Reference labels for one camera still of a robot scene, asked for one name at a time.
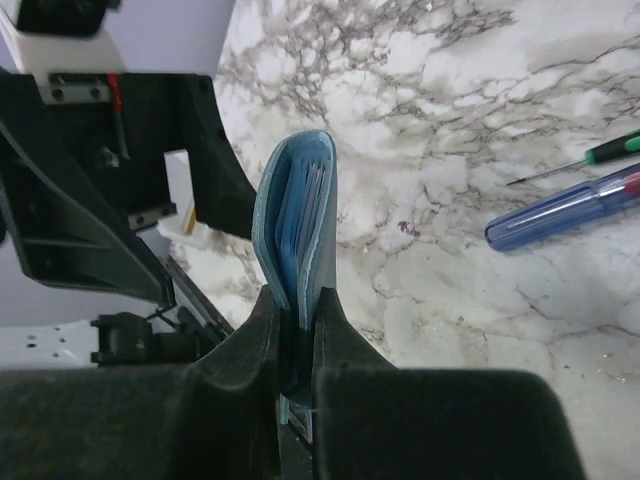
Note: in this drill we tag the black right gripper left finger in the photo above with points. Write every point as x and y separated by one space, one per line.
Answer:
213 419

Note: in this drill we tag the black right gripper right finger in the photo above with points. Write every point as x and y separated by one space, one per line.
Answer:
375 421

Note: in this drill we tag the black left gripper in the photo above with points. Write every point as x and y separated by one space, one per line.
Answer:
83 172

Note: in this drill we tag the blue leather card holder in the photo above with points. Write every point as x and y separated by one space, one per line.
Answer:
294 239

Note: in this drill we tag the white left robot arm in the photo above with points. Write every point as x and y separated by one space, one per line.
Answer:
44 37

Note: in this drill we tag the blue transparent handle screwdriver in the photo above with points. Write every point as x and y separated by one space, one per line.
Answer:
565 210

